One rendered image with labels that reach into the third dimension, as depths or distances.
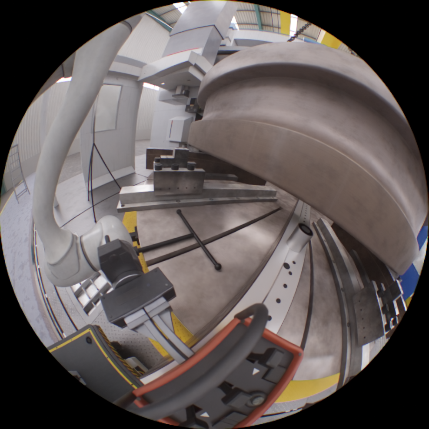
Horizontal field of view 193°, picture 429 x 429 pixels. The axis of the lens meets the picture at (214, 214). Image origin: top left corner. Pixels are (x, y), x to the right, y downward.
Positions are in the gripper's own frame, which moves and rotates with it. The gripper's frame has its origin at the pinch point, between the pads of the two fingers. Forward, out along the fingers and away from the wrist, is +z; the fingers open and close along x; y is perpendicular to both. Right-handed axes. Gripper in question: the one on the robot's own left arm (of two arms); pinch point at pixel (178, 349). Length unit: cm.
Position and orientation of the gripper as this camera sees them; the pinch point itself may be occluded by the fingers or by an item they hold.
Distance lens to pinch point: 21.8
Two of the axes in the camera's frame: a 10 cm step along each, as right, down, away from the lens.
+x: -6.6, 3.1, -6.8
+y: -1.1, 8.6, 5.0
